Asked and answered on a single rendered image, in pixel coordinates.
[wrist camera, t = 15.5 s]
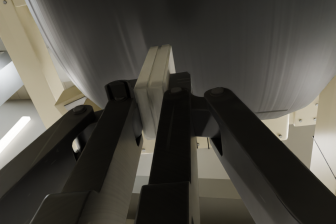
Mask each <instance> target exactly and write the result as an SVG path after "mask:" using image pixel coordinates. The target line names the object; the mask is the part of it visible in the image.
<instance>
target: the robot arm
mask: <svg viewBox="0 0 336 224"><path fill-rule="evenodd" d="M104 88H105V91H106V95H107V99H108V102H107V104H106V106H105V108H104V109H102V110H98V111H95V112H94V109H93V107H92V106H91V105H78V106H76V107H74V108H72V109H71V110H69V111H68V112H67V113H65V114H64V115H63V116H62V117H61V118H60V119H59V120H57V121H56V122H55V123H54V124H53V125H52V126H50V127H49V128H48V129H47V130H46V131H45V132H43V133H42V134H41V135H40V136H39V137H38V138H36V139H35V140H34V141H33V142H32V143H31V144H29V145H28V146H27V147H26V148H25V149H24V150H22V151H21V152H20V153H19V154H18V155H17V156H15V157H14V158H13V159H12V160H11V161H10V162H9V163H7V164H6V165H5V166H4V167H3V168H2V169H0V224H125V223H126V219H127V214H128V210H129V205H130V201H131V196H132V192H133V187H134V183H135V178H136V174H137V169H138V165H139V160H140V156H141V151H142V147H143V142H144V140H143V135H142V130H143V134H144V138H145V139H147V140H155V146H154V151H153V157H152V163H151V169H150V175H149V180H148V184H147V185H143V186H142V187H141V190H140V194H139V199H138V205H137V210H136V215H135V220H134V224H200V202H199V180H198V158H197V149H198V143H197V137H204V138H209V142H210V145H211V146H212V148H213V150H214V152H215V153H216V155H217V157H218V159H219V160H220V162H221V164H222V166H223V167H224V169H225V171H226V173H227V174H228V176H229V178H230V180H231V181H232V183H233V185H234V187H235V188H236V190H237V192H238V194H239V195H240V197H241V199H242V201H243V202H244V204H245V206H246V208H247V209H248V211H249V213H250V215H251V216H252V218H253V220H254V222H255V223H256V224H336V196H335V195H334V194H333V193H332V192H331V191H330V190H329V189H328V188H327V187H326V186H325V185H324V184H323V183H322V182H321V181H320V180H319V179H318V178H317V177H316V176H315V175H314V174H313V173H312V172H311V171H310V170H309V169H308V168H307V167H306V166H305V165H304V164H303V163H302V162H301V161H300V160H299V159H298V157H297V156H296V155H295V154H294V153H293V152H292V151H291V150H290V149H289V148H288V147H287V146H286V145H285V144H284V143H283V142H282V141H281V140H280V139H279V138H278V137H277V136H276V135H275V134H274V133H273V132H272V131H271V130H270V129H269V128H268V127H267V126H266V125H265V124H264V123H263V122H262V121H261V120H260V119H259V118H258V117H257V116H256V115H255V114H254V113H253V112H252V111H251V110H250V109H249V108H248V107H247V106H246V105H245V104H244V103H243V102H242V101H241V100H240V99H239V98H238V97H237V96H236V95H235V94H234V93H233V92H232V91H231V90H230V89H228V88H224V87H216V88H212V89H209V90H207V91H206V92H205V93H204V97H201V96H195V95H193V87H192V80H191V74H190V73H188V72H187V71H186V72H178V73H176V70H175V64H174V58H173V51H172V46H171V45H170V44H166V45H162V46H161V47H159V46H152V47H150V49H149V51H148V53H147V56H146V58H145V61H144V63H143V66H142V69H141V71H140V74H139V76H138V78H137V79H130V80H126V79H120V80H115V81H112V82H110V83H108V84H106V85H105V86H104ZM74 140H75V143H76V145H77V148H78V149H77V151H76V152H74V150H73V147H72V145H73V142H74Z"/></svg>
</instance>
